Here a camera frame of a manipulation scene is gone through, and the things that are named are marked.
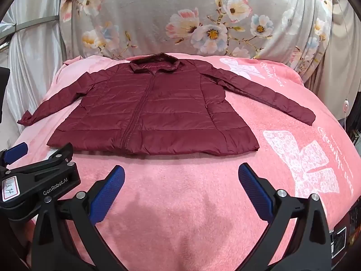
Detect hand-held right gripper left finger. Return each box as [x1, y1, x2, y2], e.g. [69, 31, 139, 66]
[30, 165, 126, 271]

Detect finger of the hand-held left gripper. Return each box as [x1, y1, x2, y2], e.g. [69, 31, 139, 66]
[0, 142, 29, 169]
[6, 143, 74, 176]

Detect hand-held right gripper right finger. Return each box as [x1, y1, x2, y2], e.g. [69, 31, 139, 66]
[238, 162, 331, 271]

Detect maroon puffer jacket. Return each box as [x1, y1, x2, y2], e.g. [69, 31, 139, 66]
[17, 52, 316, 156]

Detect pink blanket with white bows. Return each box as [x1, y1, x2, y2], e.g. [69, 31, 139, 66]
[11, 51, 359, 271]

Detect white curtain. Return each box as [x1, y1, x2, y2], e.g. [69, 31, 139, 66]
[0, 0, 69, 137]

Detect dark furniture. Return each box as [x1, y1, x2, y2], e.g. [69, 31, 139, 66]
[329, 128, 361, 262]

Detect white drape cloth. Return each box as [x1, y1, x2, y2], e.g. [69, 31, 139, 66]
[319, 0, 361, 120]

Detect white cable with pink switch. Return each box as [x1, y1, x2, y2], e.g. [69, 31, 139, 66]
[332, 0, 350, 132]

